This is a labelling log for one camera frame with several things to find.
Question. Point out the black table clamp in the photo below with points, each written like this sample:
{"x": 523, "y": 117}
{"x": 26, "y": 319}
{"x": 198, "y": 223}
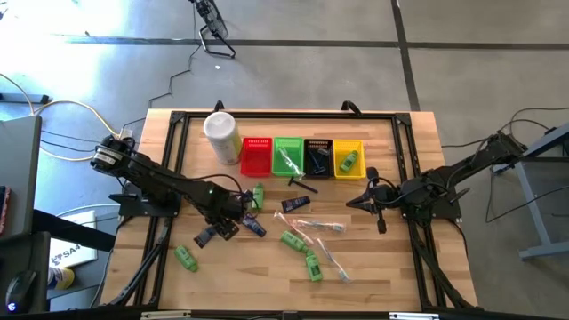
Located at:
{"x": 218, "y": 106}
{"x": 351, "y": 106}

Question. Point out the black plastic basket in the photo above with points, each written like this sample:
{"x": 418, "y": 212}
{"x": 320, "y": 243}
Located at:
{"x": 309, "y": 171}

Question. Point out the white printed box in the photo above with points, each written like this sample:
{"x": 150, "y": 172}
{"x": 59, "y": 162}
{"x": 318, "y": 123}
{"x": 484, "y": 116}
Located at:
{"x": 71, "y": 258}

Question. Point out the black side desk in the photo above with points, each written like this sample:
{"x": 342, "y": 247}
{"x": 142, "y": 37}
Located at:
{"x": 22, "y": 258}

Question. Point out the red plastic basket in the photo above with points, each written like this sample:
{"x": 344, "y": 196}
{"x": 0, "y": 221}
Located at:
{"x": 256, "y": 157}

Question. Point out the grey cabinet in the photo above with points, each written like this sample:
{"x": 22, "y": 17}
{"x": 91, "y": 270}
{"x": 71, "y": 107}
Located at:
{"x": 18, "y": 178}

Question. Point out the grey metal table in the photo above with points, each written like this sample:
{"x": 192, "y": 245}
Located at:
{"x": 530, "y": 209}

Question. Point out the grey floor bar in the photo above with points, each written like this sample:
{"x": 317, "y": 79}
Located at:
{"x": 26, "y": 98}

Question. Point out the white power strip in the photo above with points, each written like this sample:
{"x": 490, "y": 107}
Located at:
{"x": 126, "y": 133}

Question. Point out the yellow white cup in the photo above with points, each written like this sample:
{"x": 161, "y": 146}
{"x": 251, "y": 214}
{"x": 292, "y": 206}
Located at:
{"x": 62, "y": 279}

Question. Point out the black computer mouse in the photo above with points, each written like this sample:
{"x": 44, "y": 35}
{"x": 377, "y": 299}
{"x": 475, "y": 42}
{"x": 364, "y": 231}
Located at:
{"x": 20, "y": 289}

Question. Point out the white green wipes canister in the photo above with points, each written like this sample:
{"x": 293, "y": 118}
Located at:
{"x": 220, "y": 129}

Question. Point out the silver aluminium bar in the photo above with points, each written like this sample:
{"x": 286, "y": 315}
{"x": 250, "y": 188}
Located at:
{"x": 413, "y": 316}
{"x": 164, "y": 315}

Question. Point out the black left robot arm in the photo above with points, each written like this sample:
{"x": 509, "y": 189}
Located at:
{"x": 151, "y": 175}

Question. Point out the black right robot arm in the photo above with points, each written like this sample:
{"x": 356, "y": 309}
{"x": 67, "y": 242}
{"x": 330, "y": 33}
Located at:
{"x": 467, "y": 169}

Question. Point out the green plastic basket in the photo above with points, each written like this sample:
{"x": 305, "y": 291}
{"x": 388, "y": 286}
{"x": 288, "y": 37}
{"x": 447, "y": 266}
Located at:
{"x": 295, "y": 146}

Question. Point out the black aluminium table frame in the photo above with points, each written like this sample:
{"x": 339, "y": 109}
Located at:
{"x": 289, "y": 115}

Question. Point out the yellow plastic basket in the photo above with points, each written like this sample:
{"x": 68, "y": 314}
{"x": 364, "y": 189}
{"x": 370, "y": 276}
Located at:
{"x": 360, "y": 146}

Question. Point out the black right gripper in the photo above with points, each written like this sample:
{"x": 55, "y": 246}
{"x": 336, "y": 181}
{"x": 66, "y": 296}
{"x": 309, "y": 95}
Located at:
{"x": 387, "y": 195}

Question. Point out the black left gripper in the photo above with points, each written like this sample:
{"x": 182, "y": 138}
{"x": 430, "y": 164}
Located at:
{"x": 229, "y": 206}

